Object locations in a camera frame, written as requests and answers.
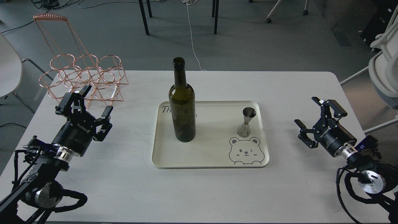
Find black table leg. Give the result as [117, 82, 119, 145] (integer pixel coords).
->
[211, 0, 220, 35]
[138, 0, 153, 35]

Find white office chair right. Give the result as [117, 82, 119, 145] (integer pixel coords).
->
[340, 6, 398, 134]

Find black box on floor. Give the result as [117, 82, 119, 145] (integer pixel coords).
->
[360, 0, 398, 46]

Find white chair base with casters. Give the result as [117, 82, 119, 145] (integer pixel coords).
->
[265, 0, 298, 24]

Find silver metal jigger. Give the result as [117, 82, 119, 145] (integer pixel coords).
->
[237, 107, 257, 138]

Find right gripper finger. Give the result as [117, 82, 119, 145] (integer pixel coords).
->
[312, 97, 347, 125]
[294, 119, 319, 148]

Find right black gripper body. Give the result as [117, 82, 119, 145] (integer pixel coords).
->
[314, 120, 357, 157]

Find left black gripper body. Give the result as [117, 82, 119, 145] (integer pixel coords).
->
[51, 111, 105, 156]

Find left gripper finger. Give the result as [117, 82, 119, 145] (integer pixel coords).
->
[55, 85, 91, 117]
[93, 106, 113, 142]

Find black floor cables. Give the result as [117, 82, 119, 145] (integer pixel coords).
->
[0, 0, 81, 34]

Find black table leg right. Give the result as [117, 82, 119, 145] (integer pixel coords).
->
[211, 0, 220, 35]

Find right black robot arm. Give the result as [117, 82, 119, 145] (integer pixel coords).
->
[295, 96, 397, 224]

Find copper wire bottle rack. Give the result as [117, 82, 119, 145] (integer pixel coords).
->
[34, 12, 128, 106]

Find white floor cable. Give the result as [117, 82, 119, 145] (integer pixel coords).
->
[182, 0, 207, 72]

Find white round chair left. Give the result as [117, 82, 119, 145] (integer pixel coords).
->
[0, 34, 46, 114]

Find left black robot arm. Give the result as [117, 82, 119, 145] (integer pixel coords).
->
[1, 85, 113, 224]

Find cream bear serving tray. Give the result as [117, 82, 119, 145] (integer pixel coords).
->
[151, 101, 270, 169]

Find black table leg left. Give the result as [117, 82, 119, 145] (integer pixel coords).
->
[138, 0, 153, 35]

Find dark green wine bottle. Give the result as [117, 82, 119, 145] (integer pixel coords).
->
[168, 57, 196, 142]

